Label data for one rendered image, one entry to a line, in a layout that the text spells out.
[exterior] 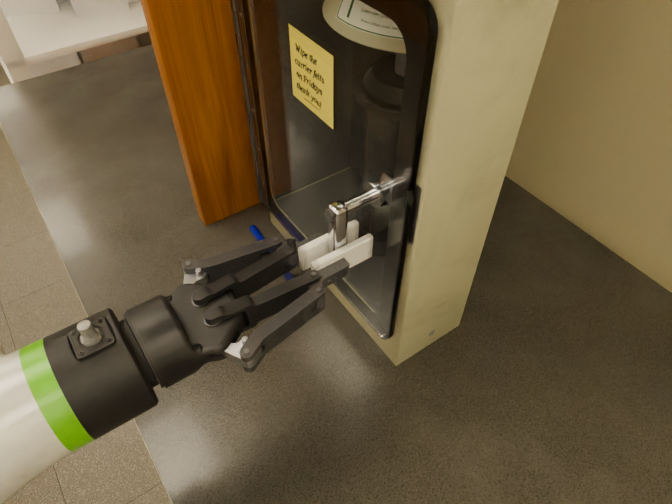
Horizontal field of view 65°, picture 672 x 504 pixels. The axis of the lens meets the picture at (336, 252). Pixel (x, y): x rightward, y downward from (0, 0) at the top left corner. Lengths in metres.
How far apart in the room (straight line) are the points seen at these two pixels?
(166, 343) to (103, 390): 0.06
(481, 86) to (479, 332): 0.39
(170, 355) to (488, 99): 0.33
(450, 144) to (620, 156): 0.46
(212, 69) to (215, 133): 0.09
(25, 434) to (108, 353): 0.08
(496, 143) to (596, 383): 0.37
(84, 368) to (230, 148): 0.45
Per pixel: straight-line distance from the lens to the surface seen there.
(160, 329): 0.45
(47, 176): 1.06
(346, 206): 0.48
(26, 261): 2.37
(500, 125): 0.49
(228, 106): 0.76
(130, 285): 0.81
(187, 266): 0.51
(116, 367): 0.44
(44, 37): 1.60
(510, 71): 0.46
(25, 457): 0.46
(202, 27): 0.71
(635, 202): 0.89
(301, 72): 0.55
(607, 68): 0.85
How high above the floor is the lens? 1.53
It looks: 48 degrees down
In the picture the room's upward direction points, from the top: straight up
